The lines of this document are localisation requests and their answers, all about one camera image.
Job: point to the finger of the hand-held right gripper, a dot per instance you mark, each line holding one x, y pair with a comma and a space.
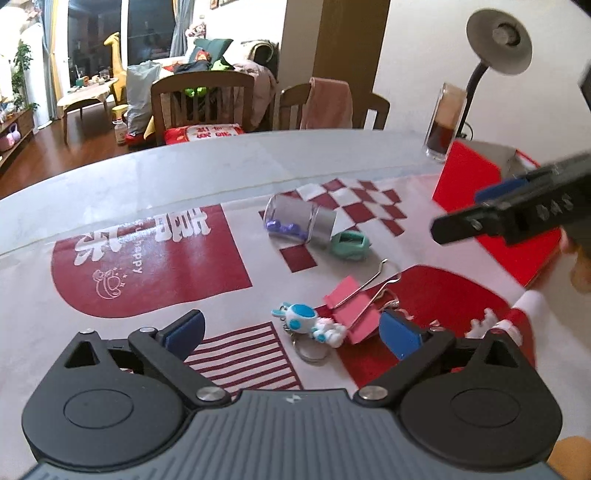
501, 190
485, 221

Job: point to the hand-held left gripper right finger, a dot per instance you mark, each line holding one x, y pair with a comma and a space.
399, 334

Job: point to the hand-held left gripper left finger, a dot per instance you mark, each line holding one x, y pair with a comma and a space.
184, 332

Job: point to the red cardboard box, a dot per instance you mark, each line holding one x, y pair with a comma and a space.
466, 175

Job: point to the pink binder clip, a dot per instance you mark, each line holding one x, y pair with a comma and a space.
358, 309

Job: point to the teal pencil sharpener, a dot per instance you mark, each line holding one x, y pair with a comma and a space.
351, 244

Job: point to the clear cylinder with silver cap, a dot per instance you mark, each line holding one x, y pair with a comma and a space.
300, 217

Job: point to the person's right hand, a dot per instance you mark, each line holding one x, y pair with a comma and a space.
581, 263

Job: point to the printed red white tablecloth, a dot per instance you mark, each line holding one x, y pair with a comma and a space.
152, 258

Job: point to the tall clear glass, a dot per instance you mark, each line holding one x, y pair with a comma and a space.
444, 124

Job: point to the grey desk lamp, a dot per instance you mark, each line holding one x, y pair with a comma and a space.
498, 41

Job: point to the pink towel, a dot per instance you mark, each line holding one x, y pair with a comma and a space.
328, 104

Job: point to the red chair cushion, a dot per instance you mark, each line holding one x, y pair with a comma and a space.
203, 133

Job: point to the small plastic bottle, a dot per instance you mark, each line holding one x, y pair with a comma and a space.
121, 131

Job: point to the wooden chair with towel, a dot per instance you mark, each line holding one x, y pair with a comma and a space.
288, 106

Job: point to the wooden slat-back chair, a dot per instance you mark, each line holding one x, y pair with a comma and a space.
203, 97

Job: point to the pale plastic bag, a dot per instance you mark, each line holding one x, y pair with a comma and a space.
141, 92

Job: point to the low wooden coffee table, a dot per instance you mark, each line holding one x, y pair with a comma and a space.
87, 94

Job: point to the wooden TV cabinet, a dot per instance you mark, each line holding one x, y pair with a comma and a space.
16, 138

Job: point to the sofa with piled clothes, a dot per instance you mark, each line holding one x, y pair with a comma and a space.
249, 69

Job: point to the yellow giraffe toy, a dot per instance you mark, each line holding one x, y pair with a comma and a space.
115, 64

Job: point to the green houseplant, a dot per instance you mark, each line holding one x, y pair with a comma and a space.
22, 69

